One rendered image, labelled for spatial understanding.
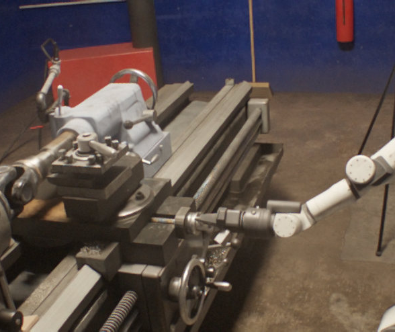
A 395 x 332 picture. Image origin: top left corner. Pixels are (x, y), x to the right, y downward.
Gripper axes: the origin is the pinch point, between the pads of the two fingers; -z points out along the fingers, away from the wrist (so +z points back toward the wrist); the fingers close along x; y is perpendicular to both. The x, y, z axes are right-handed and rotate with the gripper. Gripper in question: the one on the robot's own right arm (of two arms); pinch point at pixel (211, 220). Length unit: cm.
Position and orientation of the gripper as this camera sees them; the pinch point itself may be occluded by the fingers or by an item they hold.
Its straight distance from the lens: 174.5
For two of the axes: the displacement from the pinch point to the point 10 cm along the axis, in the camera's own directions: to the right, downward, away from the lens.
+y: 1.5, -9.3, 3.3
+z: 9.5, 0.4, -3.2
